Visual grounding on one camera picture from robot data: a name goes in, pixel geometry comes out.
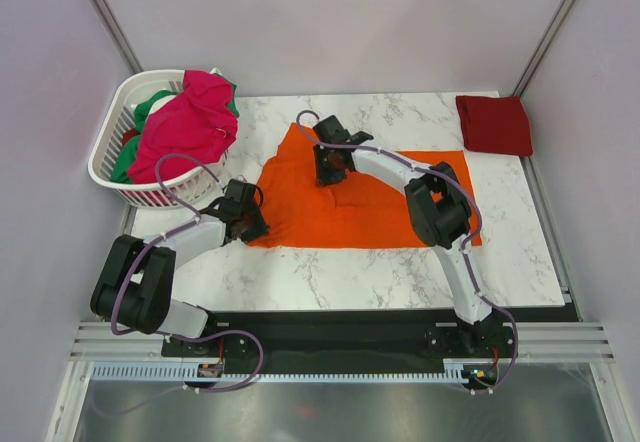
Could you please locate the orange t-shirt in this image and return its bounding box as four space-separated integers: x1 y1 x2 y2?
247 121 484 250

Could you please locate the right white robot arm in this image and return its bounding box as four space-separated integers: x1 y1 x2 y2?
313 116 494 356

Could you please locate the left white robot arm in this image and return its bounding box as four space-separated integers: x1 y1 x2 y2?
90 179 269 355

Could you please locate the white plastic laundry basket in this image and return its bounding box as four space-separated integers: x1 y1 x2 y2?
88 69 239 208

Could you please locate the magenta t-shirt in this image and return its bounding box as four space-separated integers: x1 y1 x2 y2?
127 68 239 184

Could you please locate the green t-shirt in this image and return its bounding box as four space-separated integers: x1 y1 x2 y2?
109 79 242 184

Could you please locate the red garment in basket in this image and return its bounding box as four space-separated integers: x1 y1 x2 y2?
122 128 141 148

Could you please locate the folded dark red t-shirt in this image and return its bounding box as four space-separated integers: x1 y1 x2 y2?
455 95 533 157

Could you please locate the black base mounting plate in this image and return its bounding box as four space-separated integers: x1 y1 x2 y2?
161 309 515 373

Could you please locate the white slotted cable duct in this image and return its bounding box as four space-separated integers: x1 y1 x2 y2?
91 361 469 384

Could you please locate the aluminium frame rail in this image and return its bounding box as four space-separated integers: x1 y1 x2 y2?
68 319 171 362

